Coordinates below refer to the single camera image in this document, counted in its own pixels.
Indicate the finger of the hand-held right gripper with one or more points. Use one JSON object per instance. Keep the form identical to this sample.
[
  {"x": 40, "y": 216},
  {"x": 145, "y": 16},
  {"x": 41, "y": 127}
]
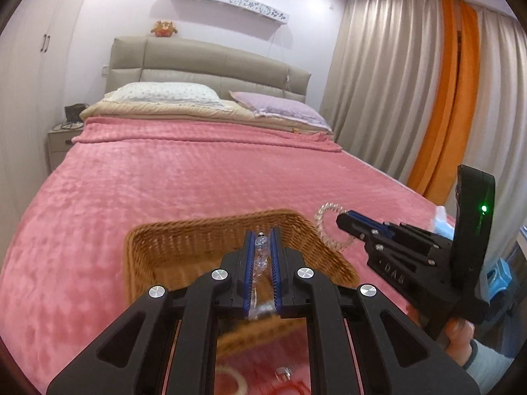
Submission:
[
  {"x": 358, "y": 228},
  {"x": 401, "y": 228}
]

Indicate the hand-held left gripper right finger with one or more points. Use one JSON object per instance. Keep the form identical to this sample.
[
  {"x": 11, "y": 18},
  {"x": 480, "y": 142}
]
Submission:
[{"x": 276, "y": 263}]

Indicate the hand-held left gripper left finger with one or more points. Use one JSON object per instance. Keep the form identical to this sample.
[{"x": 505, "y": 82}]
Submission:
[{"x": 248, "y": 263}]

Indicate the woven wicker basket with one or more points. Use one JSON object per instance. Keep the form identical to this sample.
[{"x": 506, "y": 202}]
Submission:
[{"x": 164, "y": 251}]

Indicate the person's right hand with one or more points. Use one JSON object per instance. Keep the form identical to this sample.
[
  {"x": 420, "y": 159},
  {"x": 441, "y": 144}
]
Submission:
[{"x": 459, "y": 339}]

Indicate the blue plastic object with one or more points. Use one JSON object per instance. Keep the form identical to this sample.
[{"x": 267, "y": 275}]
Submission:
[{"x": 500, "y": 277}]

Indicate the light blue cloth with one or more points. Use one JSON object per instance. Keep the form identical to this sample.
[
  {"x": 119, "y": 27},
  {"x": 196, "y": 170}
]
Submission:
[{"x": 444, "y": 220}]

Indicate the pink blanket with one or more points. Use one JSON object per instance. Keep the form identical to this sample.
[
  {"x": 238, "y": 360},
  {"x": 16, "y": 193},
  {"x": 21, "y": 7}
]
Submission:
[{"x": 185, "y": 181}]

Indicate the white bangle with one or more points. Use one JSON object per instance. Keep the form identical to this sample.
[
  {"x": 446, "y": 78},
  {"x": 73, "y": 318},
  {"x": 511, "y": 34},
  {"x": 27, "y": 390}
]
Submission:
[{"x": 241, "y": 378}]

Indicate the orange curtain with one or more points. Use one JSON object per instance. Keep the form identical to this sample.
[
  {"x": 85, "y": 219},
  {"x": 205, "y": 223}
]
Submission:
[{"x": 448, "y": 111}]

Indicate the beige curtain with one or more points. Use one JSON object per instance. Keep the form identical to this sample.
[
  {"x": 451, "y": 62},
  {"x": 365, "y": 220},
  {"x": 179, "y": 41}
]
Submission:
[
  {"x": 378, "y": 90},
  {"x": 502, "y": 111}
]

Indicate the purple pillow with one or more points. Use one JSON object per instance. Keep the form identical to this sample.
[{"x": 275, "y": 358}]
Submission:
[{"x": 280, "y": 105}]

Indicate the beige quilt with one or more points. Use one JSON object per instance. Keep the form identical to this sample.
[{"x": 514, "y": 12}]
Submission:
[{"x": 164, "y": 111}]

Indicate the white dotted pillow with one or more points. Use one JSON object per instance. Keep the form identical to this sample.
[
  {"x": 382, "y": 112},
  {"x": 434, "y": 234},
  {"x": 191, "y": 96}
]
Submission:
[{"x": 164, "y": 91}]

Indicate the grey padded headboard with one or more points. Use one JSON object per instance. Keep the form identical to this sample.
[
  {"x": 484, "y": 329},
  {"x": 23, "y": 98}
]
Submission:
[{"x": 185, "y": 61}]

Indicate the grey nightstand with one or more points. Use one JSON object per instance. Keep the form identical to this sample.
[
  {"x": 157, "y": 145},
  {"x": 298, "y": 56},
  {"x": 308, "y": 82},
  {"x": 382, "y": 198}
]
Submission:
[{"x": 61, "y": 148}]

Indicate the black box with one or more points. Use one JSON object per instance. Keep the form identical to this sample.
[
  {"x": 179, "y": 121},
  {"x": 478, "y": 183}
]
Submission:
[{"x": 76, "y": 112}]

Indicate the orange plush toy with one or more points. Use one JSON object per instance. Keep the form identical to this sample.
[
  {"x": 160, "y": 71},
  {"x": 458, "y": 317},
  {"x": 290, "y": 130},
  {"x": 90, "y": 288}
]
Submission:
[{"x": 164, "y": 28}]

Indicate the white wardrobe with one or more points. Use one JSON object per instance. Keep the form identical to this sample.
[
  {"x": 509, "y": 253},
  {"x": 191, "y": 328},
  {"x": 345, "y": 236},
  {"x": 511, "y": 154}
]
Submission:
[{"x": 37, "y": 90}]

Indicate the white patterned wall shelf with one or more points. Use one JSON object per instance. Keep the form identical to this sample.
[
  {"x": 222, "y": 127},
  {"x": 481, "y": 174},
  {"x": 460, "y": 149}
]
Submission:
[{"x": 230, "y": 2}]

